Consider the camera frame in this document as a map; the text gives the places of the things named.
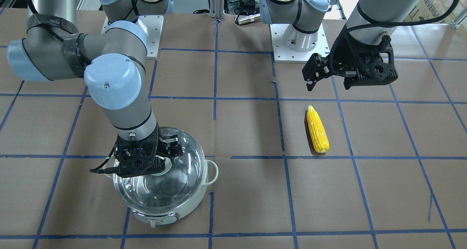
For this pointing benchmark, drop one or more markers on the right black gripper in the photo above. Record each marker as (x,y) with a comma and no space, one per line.
(161,142)

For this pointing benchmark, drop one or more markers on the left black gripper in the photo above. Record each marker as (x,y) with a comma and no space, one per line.
(342,56)

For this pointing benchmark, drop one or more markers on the glass pot lid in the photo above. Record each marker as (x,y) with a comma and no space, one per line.
(182,183)

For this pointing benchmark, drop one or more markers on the yellow corn cob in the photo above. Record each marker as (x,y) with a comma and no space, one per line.
(317,131)

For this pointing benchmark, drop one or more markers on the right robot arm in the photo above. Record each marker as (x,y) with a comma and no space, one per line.
(110,63)

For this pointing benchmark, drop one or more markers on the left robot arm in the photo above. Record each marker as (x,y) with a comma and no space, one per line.
(377,17)

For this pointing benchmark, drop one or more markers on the pale green cooking pot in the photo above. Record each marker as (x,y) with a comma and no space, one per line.
(171,201)

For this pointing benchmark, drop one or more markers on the brown paper table mat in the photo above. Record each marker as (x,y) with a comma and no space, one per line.
(394,176)

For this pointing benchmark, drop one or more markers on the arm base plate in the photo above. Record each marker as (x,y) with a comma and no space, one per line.
(148,28)
(292,46)

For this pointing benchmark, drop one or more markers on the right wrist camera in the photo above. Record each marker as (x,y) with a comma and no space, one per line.
(136,158)

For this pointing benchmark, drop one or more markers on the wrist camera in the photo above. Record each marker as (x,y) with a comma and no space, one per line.
(136,158)
(373,64)

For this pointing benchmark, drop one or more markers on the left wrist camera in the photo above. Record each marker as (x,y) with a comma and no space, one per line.
(373,64)

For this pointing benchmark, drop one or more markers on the aluminium frame post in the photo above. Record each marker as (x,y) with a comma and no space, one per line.
(216,9)

